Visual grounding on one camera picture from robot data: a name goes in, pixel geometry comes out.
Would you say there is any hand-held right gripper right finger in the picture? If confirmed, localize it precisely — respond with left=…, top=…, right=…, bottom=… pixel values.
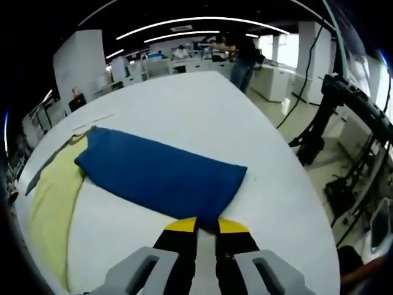
left=214, top=218, right=311, bottom=295

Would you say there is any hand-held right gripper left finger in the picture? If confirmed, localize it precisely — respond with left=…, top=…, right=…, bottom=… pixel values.
left=101, top=216, right=199, bottom=295

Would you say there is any yellow blue grey garment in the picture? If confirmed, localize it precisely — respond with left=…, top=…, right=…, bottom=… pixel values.
left=24, top=124, right=249, bottom=293

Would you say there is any white cabinet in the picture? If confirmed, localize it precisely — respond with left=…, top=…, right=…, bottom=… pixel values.
left=251, top=65, right=296, bottom=103

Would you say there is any black equipment stand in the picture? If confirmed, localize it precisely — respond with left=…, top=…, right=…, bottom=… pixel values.
left=287, top=72, right=393, bottom=167

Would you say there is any white square pillar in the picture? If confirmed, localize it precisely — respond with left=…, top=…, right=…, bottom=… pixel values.
left=297, top=20, right=336, bottom=106
left=53, top=29, right=107, bottom=103

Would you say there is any long ceiling light strip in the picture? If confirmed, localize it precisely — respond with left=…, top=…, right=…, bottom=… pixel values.
left=115, top=17, right=292, bottom=41

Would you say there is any black cable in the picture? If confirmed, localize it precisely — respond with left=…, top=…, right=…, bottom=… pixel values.
left=270, top=24, right=324, bottom=130

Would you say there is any teal cable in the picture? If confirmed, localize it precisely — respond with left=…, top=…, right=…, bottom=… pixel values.
left=324, top=0, right=350, bottom=78

